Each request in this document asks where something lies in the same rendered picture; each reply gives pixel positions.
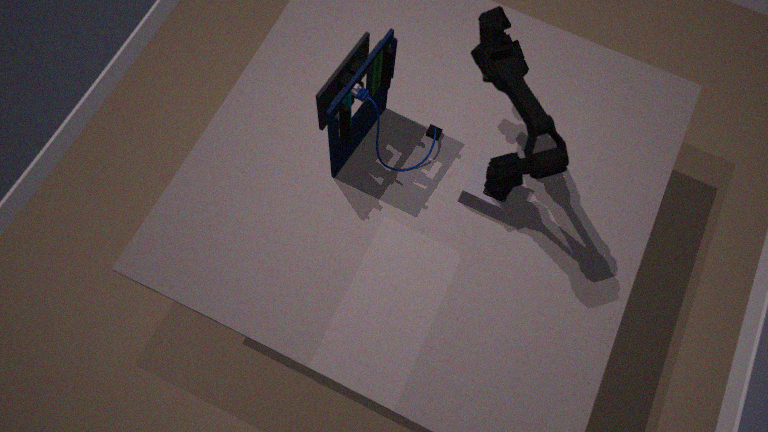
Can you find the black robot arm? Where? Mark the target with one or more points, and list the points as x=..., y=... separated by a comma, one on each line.
x=506, y=75

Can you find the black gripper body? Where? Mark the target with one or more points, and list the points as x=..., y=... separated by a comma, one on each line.
x=499, y=12

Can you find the blue cable with plug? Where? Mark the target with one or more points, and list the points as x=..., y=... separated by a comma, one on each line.
x=361, y=94

